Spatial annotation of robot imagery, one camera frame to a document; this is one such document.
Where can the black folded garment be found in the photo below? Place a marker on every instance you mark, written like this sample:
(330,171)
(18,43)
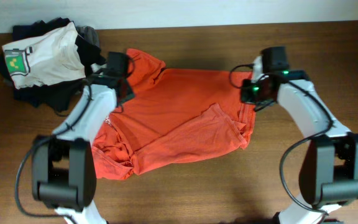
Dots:
(56,96)

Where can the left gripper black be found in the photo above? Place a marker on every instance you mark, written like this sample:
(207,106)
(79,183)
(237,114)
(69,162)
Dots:
(125,93)

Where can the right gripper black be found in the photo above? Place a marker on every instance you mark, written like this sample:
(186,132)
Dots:
(248,93)

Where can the grey folded garment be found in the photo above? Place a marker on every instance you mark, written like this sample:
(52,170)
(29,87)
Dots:
(89,34)

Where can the white folded t-shirt green print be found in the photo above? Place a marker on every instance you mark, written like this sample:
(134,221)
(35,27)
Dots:
(48,59)

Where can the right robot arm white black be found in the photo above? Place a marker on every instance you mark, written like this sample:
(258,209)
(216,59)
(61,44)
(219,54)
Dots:
(328,178)

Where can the orange red t-shirt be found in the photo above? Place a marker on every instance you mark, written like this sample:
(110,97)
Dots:
(177,116)

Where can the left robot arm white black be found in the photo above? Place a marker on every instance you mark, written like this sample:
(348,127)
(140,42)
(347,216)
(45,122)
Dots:
(63,173)

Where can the navy folded garment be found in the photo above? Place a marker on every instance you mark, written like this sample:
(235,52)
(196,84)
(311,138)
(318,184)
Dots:
(29,95)

